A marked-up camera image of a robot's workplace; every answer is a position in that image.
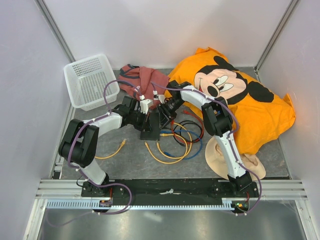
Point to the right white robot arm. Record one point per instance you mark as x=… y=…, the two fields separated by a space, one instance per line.
x=219 y=122

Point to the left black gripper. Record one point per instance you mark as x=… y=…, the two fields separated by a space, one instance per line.
x=145 y=125

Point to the slotted metal cable duct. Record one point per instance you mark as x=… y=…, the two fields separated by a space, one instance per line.
x=91 y=204

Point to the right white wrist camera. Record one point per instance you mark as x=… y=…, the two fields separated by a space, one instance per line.
x=158 y=97

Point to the white plastic basket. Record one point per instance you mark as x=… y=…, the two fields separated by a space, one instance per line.
x=89 y=82

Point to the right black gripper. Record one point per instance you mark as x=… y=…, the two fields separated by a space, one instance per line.
x=163 y=119

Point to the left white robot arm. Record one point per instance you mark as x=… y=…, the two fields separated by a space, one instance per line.
x=79 y=143

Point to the beige hat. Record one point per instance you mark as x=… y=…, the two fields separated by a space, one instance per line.
x=215 y=160

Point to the red folded shirt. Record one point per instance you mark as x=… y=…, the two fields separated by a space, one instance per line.
x=142 y=77

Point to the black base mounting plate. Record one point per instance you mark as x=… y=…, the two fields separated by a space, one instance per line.
x=208 y=187

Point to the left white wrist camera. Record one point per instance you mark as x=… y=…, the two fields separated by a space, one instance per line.
x=145 y=104

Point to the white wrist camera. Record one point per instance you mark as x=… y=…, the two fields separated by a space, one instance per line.
x=145 y=104
x=158 y=97

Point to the black network switch box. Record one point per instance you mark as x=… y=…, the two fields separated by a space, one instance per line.
x=154 y=135

